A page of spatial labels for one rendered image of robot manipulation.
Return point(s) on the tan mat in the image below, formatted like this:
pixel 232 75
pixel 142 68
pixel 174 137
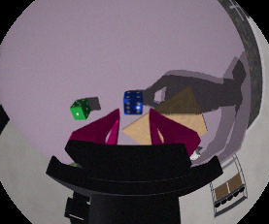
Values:
pixel 181 107

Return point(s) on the blue die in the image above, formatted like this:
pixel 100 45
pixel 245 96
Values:
pixel 133 102

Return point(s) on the green die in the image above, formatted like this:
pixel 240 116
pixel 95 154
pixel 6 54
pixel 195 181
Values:
pixel 80 109

